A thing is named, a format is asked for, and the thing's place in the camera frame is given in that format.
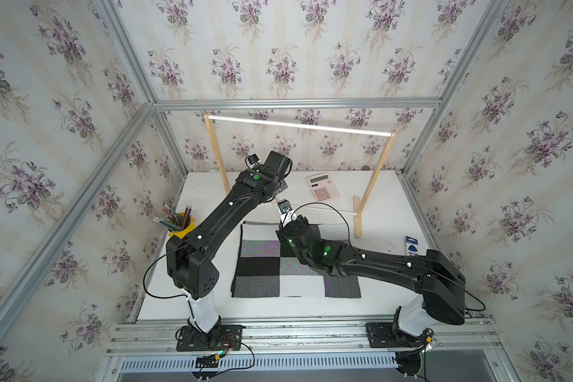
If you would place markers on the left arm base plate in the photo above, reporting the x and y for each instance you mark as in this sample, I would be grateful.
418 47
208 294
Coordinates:
220 338

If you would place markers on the wooden clothes rack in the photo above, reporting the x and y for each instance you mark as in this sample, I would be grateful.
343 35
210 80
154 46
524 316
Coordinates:
358 203

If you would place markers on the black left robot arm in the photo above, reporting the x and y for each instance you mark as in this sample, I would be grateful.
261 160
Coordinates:
189 259

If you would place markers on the pink calculator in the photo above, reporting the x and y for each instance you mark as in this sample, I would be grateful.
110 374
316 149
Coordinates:
323 187

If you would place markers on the blue white packaged item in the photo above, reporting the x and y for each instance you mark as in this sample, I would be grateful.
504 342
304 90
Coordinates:
411 246

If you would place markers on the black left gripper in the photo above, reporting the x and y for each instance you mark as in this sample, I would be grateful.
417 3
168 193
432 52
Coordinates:
284 186

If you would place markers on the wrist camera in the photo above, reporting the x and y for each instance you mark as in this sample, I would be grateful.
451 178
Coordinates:
284 207
252 161

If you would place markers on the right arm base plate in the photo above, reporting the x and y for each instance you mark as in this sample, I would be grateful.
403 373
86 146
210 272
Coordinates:
388 335

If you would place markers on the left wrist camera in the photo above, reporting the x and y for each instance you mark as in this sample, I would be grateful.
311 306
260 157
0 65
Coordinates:
252 161

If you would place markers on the aluminium frame profiles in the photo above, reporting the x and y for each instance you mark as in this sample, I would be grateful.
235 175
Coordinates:
97 99

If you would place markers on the colored pencils bundle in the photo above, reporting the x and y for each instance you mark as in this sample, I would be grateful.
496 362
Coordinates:
174 221

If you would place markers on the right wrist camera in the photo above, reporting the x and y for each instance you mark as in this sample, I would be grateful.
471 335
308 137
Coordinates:
284 207

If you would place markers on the black white checkered scarf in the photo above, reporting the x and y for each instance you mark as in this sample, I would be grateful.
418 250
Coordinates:
266 269

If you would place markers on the small electronics board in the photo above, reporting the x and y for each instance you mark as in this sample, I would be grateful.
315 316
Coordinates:
210 361

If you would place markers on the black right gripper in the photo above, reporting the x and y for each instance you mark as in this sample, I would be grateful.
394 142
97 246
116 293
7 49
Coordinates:
280 233

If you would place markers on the yellow pencil cup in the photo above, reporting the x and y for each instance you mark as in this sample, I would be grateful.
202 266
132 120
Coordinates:
191 225

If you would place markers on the aluminium mounting rail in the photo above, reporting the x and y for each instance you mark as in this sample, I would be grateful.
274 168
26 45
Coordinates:
297 335

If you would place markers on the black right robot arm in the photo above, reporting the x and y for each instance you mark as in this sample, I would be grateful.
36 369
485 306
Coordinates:
439 286

